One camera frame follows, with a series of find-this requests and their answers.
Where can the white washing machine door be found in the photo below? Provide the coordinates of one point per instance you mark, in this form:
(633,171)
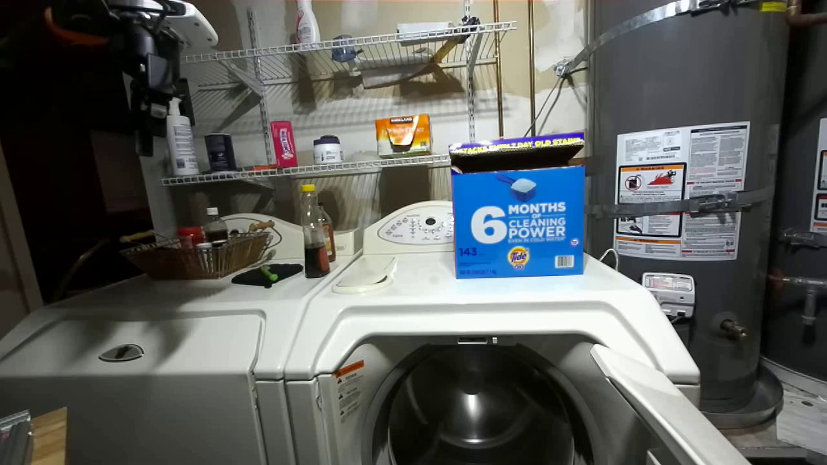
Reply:
(674,418)

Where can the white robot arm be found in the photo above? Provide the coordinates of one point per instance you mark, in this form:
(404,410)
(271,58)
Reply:
(146,40)

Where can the white front-load washing machine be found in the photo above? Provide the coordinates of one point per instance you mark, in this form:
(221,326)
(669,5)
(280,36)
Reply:
(404,363)

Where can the dark syrup bottle yellow cap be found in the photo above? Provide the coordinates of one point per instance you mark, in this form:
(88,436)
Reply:
(316,232)

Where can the orange box on shelf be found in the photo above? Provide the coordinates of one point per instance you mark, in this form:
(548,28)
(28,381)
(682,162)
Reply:
(404,135)

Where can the blue Tide detergent box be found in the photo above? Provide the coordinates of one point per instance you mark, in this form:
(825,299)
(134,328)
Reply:
(517,204)

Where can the white jar on shelf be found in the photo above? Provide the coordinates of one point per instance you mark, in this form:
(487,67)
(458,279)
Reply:
(325,151)

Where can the dark cloth with green brush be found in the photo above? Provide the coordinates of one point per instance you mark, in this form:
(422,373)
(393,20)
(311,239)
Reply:
(267,273)

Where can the pink box on shelf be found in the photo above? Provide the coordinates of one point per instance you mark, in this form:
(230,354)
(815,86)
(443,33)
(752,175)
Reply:
(281,138)

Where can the wicker basket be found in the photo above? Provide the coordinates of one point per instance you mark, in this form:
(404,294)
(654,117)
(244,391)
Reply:
(206,259)

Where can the dark container on shelf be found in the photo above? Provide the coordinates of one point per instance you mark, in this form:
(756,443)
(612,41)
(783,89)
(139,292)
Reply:
(221,151)

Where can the white spray bottle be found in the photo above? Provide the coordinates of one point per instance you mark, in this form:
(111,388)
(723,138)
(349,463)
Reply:
(179,139)

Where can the grey water heater tank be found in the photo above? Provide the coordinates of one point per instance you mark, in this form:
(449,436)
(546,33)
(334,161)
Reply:
(682,138)

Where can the white wire wall shelf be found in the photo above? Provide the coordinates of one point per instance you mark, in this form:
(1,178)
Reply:
(342,86)

